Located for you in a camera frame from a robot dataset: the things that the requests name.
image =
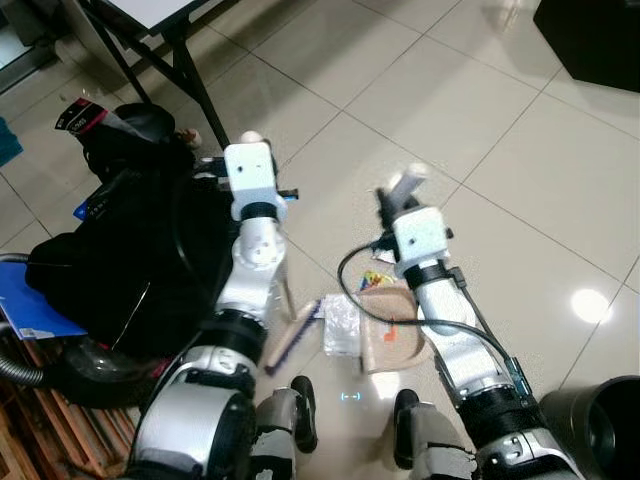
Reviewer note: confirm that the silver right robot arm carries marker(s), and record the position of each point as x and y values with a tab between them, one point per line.
450	340

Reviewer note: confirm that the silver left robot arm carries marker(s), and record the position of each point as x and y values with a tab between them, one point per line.
250	270

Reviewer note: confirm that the colourful candy wrapper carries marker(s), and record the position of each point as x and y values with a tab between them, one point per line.
375	280

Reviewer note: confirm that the clear plastic wrapper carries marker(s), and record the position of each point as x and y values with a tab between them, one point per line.
342	325

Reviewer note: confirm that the white table with black legs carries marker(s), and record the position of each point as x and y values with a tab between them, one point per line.
185	70

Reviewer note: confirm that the black backpack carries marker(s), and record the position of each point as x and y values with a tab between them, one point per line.
130	260

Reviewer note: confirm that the small blue card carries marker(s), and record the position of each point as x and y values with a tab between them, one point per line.
85	207

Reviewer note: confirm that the red black label tag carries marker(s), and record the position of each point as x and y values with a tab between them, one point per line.
80	117

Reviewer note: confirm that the grey left robot leg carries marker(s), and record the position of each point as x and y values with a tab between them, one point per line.
280	425

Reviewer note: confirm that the grey robot leg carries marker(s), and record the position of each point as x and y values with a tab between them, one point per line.
430	445
280	425

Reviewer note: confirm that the grey right robot leg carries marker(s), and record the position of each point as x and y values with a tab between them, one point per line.
430	445

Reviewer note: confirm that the black red vacuum cleaner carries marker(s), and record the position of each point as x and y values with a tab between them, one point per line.
100	375

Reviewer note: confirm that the black box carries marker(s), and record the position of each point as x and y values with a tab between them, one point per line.
590	40

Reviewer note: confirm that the blue folder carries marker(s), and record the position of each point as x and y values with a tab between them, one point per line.
30	305

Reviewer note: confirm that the blue cloth item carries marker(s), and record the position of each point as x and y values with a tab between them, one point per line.
8	142

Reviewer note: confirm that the black round waste bin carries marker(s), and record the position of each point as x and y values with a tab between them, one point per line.
590	430

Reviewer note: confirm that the brown wooden slat rack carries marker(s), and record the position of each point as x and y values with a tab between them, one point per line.
60	440

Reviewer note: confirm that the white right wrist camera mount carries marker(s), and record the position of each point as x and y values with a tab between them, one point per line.
420	235

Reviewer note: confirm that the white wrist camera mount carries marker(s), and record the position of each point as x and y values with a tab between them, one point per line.
420	235
250	175

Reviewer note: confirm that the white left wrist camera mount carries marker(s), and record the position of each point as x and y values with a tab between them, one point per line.
250	175

